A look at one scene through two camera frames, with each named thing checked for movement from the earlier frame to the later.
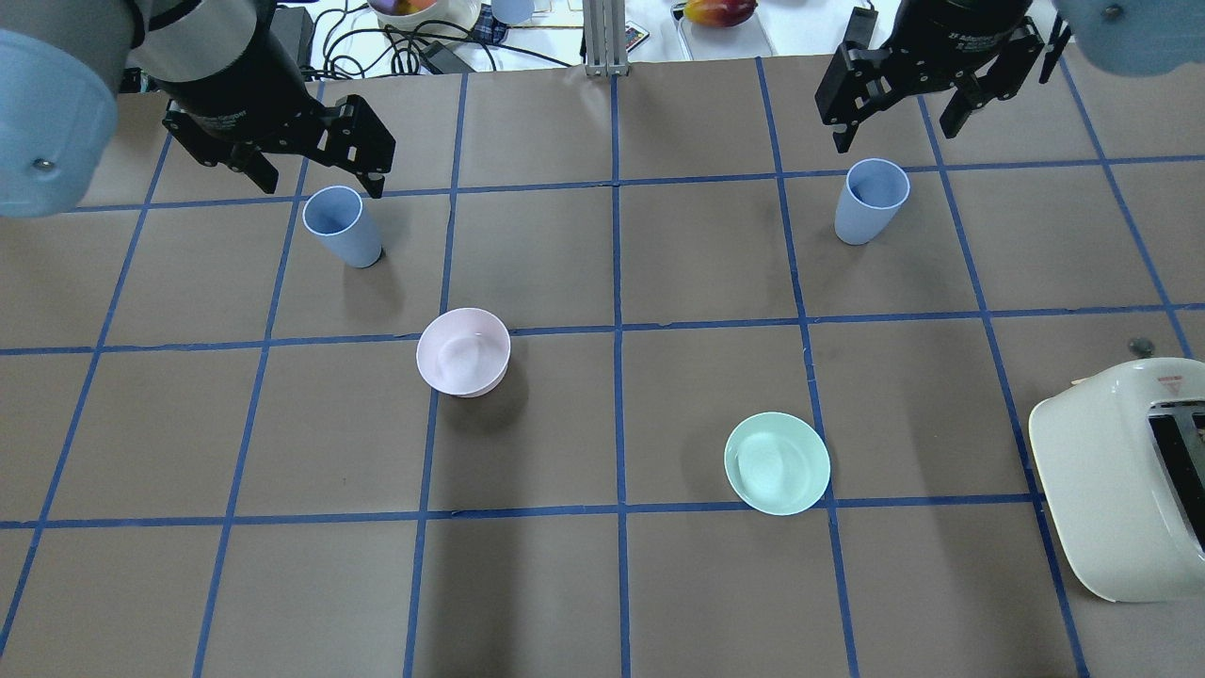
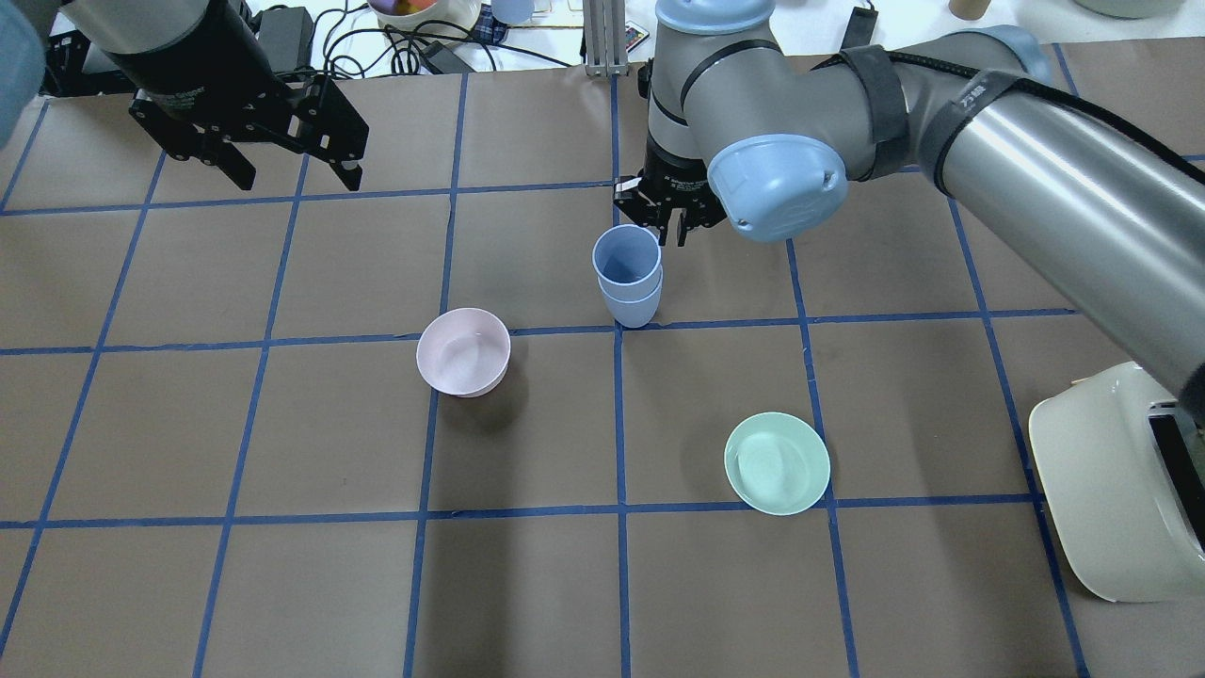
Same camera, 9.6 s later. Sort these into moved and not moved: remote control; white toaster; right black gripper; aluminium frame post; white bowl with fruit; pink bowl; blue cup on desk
Moved: right black gripper
Not moved: white bowl with fruit; pink bowl; remote control; blue cup on desk; aluminium frame post; white toaster
